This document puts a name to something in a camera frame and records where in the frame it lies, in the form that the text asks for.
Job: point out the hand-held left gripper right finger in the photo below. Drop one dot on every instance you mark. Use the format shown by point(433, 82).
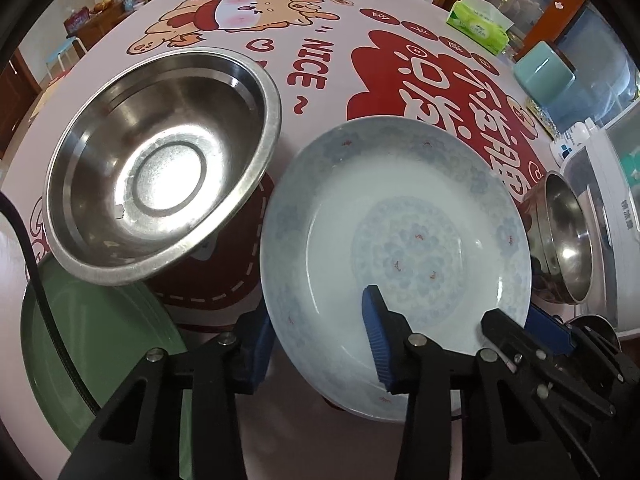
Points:
point(376, 340)

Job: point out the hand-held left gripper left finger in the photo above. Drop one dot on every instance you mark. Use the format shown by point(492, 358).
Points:
point(262, 355)

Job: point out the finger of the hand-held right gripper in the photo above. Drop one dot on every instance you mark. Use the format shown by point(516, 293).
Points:
point(505, 332)
point(550, 332)

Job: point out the small steel bowl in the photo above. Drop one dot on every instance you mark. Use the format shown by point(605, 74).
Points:
point(567, 230)

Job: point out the blue patterned white plate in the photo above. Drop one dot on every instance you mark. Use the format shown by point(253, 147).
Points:
point(320, 240)

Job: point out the green plate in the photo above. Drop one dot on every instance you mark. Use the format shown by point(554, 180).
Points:
point(100, 340)

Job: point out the large steel bowl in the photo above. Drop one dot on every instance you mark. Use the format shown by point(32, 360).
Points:
point(150, 170)

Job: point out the white bottle sterilizer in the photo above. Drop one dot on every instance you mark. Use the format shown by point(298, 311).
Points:
point(615, 240)

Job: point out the printed pink tablecloth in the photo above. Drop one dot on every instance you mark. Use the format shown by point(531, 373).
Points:
point(330, 125)

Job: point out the teal container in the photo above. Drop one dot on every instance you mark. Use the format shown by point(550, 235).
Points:
point(542, 75)

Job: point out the green tissue box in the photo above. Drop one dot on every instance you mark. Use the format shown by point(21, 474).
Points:
point(475, 22)

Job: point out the brown wooden door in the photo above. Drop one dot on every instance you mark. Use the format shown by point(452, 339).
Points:
point(15, 90)

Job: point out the blue round stool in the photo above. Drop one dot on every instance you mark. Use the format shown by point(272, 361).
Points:
point(62, 50)

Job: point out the wooden cabinet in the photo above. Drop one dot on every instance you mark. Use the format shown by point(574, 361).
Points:
point(100, 25)

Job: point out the red gift box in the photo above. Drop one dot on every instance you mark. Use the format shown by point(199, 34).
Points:
point(77, 21)

